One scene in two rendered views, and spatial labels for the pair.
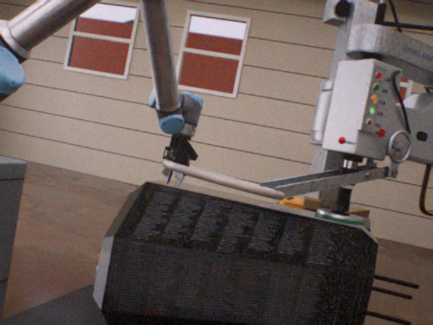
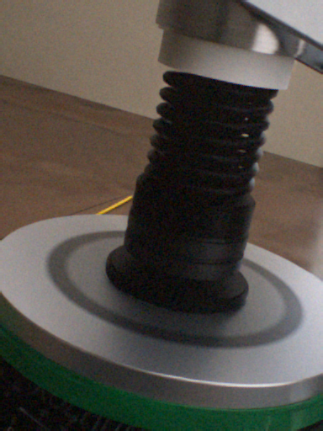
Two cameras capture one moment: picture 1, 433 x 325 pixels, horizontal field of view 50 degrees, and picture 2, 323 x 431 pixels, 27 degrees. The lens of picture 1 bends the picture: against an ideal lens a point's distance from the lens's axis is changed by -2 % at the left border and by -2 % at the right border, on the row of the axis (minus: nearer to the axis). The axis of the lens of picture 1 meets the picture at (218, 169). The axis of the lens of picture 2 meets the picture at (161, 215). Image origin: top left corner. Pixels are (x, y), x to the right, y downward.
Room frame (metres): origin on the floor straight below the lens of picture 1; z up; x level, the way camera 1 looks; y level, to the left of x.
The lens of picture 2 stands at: (2.52, -0.53, 0.98)
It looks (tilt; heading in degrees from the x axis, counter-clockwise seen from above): 18 degrees down; 192
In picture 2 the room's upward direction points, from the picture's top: 12 degrees clockwise
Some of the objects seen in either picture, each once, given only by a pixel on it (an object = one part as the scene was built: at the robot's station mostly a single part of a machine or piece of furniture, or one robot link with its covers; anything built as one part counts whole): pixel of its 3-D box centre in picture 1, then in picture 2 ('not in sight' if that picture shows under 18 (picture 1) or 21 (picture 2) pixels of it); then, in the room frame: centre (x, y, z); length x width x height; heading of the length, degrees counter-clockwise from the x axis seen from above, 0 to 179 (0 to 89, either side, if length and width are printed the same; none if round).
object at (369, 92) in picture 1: (371, 99); not in sight; (2.02, -0.59, 1.35); 0.08 x 0.03 x 0.28; 120
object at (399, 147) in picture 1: (393, 145); not in sight; (2.11, -0.75, 1.18); 0.15 x 0.10 x 0.15; 120
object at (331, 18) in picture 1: (338, 11); not in sight; (2.99, -0.55, 2.00); 0.20 x 0.18 x 0.15; 163
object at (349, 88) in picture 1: (373, 116); not in sight; (2.20, -0.66, 1.30); 0.36 x 0.22 x 0.45; 120
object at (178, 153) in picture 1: (178, 148); not in sight; (1.93, 0.18, 0.99); 0.09 x 0.08 x 0.12; 150
